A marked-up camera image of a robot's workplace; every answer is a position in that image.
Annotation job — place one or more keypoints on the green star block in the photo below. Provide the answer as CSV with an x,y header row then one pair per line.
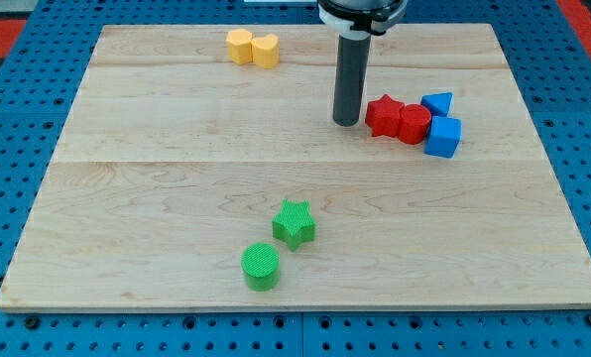
x,y
294,224

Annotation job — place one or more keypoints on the blue triangle block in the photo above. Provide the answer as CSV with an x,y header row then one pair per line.
x,y
438,104

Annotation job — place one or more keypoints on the blue cube block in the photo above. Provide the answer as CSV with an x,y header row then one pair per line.
x,y
443,137

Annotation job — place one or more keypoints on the yellow heart block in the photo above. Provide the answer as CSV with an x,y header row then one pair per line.
x,y
266,51

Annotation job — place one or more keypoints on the red star block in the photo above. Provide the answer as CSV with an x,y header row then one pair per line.
x,y
383,116

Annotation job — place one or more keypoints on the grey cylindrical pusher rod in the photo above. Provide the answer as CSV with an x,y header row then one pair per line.
x,y
351,67

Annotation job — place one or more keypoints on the light wooden board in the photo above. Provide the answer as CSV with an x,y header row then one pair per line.
x,y
173,160

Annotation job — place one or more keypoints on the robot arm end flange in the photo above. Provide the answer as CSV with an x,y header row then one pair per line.
x,y
357,19

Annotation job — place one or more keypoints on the yellow hexagon block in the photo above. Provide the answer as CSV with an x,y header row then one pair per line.
x,y
239,46

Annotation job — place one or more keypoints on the red cylinder block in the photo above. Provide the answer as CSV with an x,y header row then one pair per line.
x,y
414,122

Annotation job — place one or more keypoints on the green cylinder block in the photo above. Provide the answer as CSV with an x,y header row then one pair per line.
x,y
260,263

